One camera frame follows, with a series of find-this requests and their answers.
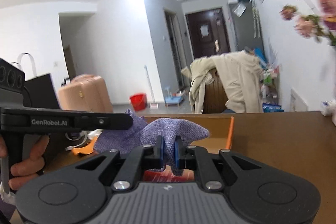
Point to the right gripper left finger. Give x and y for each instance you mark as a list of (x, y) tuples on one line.
[(140, 159)]

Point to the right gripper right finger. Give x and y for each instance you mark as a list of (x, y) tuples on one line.
[(198, 160)]

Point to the purple knitted pouch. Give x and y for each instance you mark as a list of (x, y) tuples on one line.
[(142, 132)]

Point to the red orange cardboard box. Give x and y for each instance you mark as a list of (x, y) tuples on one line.
[(209, 132)]

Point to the black paper shopping bag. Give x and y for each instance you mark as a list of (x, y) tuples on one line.
[(39, 91)]

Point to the red plastic bucket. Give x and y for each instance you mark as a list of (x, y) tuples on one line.
[(138, 101)]

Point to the orange cloth band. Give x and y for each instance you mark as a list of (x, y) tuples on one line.
[(85, 150)]

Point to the small blue stool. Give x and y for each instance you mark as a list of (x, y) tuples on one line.
[(171, 100)]

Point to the wooden chair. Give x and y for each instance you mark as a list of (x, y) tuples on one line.
[(215, 96)]

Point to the pink hard-shell suitcase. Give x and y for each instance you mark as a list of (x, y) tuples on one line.
[(85, 93)]

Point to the beige coat on chair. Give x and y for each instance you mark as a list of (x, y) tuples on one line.
[(240, 74)]

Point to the dark brown entrance door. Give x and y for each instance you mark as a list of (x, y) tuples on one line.
[(208, 33)]

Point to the grey refrigerator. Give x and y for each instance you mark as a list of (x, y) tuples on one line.
[(246, 24)]

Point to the small white jar by vase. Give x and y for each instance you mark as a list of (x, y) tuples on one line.
[(328, 107)]

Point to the white board leaning on wall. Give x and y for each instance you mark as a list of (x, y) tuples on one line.
[(297, 104)]

